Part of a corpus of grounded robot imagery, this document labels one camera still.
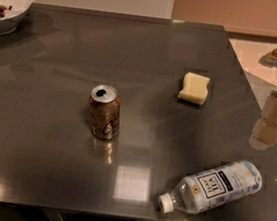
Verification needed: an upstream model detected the yellow sponge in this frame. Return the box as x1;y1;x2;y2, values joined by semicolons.
177;72;210;105

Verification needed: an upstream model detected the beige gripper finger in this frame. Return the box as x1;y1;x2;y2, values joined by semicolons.
249;91;277;150

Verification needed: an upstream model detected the clear plastic water bottle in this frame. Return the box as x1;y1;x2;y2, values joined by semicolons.
158;160;263;214

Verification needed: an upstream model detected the brown soda can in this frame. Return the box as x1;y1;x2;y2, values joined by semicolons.
89;84;121;140

